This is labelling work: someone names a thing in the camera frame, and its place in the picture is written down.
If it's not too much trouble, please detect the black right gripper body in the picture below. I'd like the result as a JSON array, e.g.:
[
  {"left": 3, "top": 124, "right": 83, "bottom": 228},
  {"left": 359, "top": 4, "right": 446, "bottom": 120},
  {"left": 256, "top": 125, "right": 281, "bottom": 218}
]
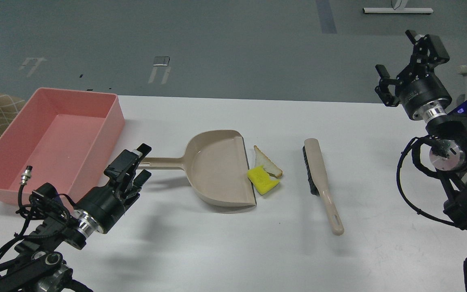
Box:
[{"left": 395, "top": 65, "right": 452, "bottom": 120}]

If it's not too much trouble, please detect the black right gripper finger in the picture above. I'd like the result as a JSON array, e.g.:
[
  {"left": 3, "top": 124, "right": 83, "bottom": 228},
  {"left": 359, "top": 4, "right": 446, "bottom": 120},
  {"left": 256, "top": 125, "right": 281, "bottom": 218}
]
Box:
[
  {"left": 375, "top": 64, "right": 402, "bottom": 107},
  {"left": 405, "top": 30, "right": 450, "bottom": 75}
]

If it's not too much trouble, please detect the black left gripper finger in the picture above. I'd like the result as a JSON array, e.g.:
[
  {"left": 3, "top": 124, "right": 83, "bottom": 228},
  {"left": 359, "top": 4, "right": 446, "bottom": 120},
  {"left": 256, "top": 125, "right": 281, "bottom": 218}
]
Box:
[
  {"left": 126, "top": 170, "right": 152, "bottom": 199},
  {"left": 104, "top": 144, "right": 152, "bottom": 183}
]

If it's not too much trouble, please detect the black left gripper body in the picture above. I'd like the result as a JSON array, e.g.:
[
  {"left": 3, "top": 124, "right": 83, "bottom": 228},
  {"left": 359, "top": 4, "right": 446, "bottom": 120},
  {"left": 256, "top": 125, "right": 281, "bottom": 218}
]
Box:
[{"left": 74, "top": 179, "right": 141, "bottom": 234}]

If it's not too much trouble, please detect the beige plastic dustpan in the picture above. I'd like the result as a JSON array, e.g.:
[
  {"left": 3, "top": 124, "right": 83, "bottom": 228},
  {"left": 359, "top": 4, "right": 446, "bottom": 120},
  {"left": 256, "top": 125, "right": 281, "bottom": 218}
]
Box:
[{"left": 138, "top": 129, "right": 257, "bottom": 207}]

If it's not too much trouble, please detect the beige hand brush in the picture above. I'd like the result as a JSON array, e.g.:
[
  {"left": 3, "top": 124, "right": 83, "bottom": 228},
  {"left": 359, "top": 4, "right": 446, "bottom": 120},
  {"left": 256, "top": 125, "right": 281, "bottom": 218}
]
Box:
[{"left": 302, "top": 138, "right": 345, "bottom": 236}]

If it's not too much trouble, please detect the triangular bread slice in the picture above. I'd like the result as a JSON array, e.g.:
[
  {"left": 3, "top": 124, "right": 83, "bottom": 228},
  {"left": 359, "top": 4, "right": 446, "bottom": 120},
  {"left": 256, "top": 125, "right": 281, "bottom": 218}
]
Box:
[{"left": 253, "top": 145, "right": 283, "bottom": 178}]

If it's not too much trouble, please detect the yellow sponge piece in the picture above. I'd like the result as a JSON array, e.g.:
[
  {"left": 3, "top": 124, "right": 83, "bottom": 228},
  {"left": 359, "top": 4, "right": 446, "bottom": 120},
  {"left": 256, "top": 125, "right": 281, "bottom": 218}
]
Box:
[{"left": 246, "top": 166, "right": 280, "bottom": 195}]

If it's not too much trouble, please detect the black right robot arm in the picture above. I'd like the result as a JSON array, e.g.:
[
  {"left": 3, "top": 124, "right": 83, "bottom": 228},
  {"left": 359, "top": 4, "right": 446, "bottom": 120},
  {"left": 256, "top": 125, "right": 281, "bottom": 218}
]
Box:
[{"left": 375, "top": 30, "right": 467, "bottom": 231}]

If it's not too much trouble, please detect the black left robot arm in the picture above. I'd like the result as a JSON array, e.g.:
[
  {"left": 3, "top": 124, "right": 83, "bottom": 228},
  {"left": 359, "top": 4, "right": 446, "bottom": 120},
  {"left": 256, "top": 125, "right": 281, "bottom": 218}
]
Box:
[{"left": 0, "top": 144, "right": 152, "bottom": 292}]

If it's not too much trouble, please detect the pink plastic bin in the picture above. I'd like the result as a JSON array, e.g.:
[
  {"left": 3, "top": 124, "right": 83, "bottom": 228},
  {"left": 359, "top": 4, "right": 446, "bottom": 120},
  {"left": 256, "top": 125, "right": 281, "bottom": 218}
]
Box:
[{"left": 0, "top": 88, "right": 125, "bottom": 205}]

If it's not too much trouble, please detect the white desk foot bar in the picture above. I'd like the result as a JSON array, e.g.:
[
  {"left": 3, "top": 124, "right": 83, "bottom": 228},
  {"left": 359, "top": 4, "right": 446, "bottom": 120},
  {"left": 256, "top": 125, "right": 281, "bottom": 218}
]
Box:
[{"left": 362, "top": 7, "right": 434, "bottom": 15}]

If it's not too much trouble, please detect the metal floor plate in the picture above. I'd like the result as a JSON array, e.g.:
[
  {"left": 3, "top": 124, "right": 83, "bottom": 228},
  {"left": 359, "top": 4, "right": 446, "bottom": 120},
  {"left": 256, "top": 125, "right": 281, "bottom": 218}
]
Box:
[{"left": 152, "top": 56, "right": 170, "bottom": 67}]

